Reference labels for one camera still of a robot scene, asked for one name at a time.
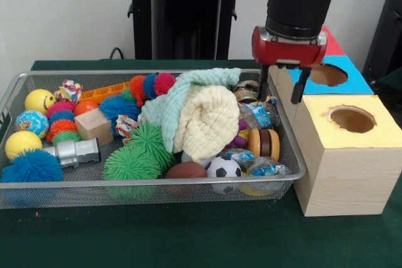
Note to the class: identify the wooden block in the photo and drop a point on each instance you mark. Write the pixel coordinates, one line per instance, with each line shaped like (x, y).
(94, 128)

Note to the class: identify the wooden box with three holes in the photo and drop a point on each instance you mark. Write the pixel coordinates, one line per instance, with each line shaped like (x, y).
(345, 180)

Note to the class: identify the cream knitted cloth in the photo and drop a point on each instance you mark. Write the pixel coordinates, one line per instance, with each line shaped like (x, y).
(207, 123)

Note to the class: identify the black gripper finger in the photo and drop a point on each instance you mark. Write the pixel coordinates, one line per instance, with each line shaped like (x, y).
(298, 89)
(263, 86)

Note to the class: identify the yellow tennis ball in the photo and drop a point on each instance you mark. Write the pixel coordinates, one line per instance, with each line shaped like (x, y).
(22, 144)

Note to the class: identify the blue spiky rubber ball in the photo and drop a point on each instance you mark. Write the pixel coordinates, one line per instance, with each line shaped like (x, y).
(31, 167)

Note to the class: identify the mint knitted cloth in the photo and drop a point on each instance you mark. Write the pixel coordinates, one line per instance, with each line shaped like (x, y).
(166, 108)

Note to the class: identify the yellow smiley ball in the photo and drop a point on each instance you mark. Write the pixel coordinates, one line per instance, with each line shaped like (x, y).
(39, 100)

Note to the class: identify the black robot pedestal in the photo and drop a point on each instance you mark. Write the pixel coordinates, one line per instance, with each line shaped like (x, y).
(185, 13)

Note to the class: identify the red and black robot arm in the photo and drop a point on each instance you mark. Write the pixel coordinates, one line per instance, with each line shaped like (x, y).
(298, 4)

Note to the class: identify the silver plastic toy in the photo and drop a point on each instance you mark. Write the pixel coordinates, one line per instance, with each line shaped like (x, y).
(75, 152)

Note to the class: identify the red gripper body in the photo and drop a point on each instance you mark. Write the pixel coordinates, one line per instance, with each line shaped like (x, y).
(289, 53)

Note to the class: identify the dark green side table cloth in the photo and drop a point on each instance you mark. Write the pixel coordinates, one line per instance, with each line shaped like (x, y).
(394, 79)

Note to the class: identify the multicolour spiky caterpillar toy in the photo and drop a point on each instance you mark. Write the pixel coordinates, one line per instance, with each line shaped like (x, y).
(150, 84)

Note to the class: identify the black chair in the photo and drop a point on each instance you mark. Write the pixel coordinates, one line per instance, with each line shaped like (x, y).
(389, 29)

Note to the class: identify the metal mesh bin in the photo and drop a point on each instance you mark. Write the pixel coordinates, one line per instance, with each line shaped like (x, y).
(78, 196)

